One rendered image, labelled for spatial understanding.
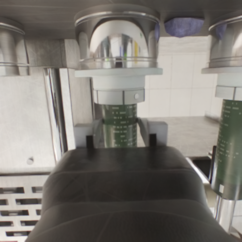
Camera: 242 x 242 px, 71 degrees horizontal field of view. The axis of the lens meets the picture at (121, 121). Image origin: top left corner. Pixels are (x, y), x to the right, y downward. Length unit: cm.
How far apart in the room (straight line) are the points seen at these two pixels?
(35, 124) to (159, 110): 154
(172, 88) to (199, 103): 31
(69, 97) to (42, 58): 7
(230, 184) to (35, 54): 26
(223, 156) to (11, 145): 24
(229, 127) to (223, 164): 4
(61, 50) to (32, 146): 13
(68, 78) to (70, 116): 4
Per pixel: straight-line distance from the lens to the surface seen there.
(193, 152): 31
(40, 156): 25
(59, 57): 24
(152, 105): 169
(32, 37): 22
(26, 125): 24
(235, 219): 40
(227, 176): 19
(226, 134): 18
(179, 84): 174
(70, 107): 20
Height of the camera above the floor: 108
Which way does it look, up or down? 15 degrees up
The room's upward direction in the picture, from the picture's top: 179 degrees clockwise
